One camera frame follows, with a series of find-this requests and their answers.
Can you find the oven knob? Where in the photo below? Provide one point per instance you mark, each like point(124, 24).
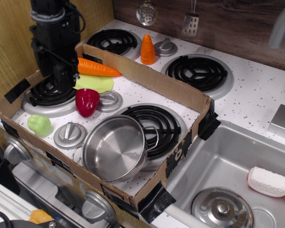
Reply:
point(95, 208)
point(16, 152)

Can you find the back left stove burner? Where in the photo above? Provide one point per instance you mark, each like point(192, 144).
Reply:
point(118, 41)

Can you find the front left stove burner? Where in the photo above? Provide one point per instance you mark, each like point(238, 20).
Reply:
point(45, 99)

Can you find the green toy lettuce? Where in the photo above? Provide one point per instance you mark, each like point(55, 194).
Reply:
point(39, 124)

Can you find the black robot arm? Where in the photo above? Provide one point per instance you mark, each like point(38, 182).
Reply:
point(52, 7)

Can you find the cardboard fence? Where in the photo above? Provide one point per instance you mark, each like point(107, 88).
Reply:
point(152, 198)

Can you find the stove burner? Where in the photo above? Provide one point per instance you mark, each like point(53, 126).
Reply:
point(163, 128)
point(205, 73)
point(45, 99)
point(118, 41)

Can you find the white red toy sponge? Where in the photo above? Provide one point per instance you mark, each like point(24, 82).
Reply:
point(266, 182)

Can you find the orange toy carrot tip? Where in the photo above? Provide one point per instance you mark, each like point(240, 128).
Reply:
point(148, 55)

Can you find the yellow toy piece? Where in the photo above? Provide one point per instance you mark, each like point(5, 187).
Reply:
point(39, 216)

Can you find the hanging slotted spoon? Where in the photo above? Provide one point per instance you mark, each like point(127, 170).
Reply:
point(147, 13)

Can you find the silver faucet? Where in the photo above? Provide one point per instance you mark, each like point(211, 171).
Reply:
point(276, 40)

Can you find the oven knob left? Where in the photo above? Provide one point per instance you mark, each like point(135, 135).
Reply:
point(16, 152)

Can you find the front right stove burner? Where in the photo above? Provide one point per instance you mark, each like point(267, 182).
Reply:
point(163, 128)

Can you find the silver knob front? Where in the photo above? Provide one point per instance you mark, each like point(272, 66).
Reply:
point(70, 136)

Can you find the steel pot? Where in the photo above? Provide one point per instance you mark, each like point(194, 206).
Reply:
point(115, 149)

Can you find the light green toy plate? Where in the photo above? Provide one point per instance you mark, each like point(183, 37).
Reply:
point(100, 84)

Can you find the back right stove burner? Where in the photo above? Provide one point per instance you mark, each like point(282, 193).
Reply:
point(205, 73)

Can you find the silver knob back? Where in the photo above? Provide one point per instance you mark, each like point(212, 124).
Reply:
point(165, 48)

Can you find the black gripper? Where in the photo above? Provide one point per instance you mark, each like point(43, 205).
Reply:
point(55, 37)

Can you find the steel sink basin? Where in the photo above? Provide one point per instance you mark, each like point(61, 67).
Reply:
point(224, 160)

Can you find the steel pot lid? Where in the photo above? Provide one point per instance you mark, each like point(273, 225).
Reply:
point(222, 208)

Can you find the red toy pepper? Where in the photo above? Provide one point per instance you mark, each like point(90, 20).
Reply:
point(86, 101)

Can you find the silver knob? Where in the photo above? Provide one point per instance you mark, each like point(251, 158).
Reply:
point(70, 136)
point(165, 48)

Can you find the orange toy carrot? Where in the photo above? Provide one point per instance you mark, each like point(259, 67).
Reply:
point(88, 67)

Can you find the oven knob right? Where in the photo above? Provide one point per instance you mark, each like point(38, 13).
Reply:
point(95, 208)

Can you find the hanging metal spatula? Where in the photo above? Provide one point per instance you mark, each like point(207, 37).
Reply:
point(190, 23)

